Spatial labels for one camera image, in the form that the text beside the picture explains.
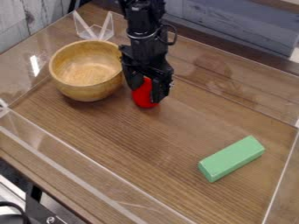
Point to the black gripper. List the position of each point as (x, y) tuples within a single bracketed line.
[(144, 59)]

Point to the red plush strawberry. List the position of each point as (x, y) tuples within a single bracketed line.
[(142, 95)]

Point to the wooden bowl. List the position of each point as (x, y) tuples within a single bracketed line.
[(86, 70)]

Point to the green rectangular block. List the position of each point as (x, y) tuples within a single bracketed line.
[(233, 157)]

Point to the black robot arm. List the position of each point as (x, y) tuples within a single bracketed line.
[(144, 15)]

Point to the clear acrylic corner bracket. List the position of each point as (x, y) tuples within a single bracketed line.
[(94, 32)]

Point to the clear acrylic tray wall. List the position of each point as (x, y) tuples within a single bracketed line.
[(101, 196)]

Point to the black table leg bracket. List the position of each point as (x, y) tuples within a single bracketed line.
[(45, 210)]

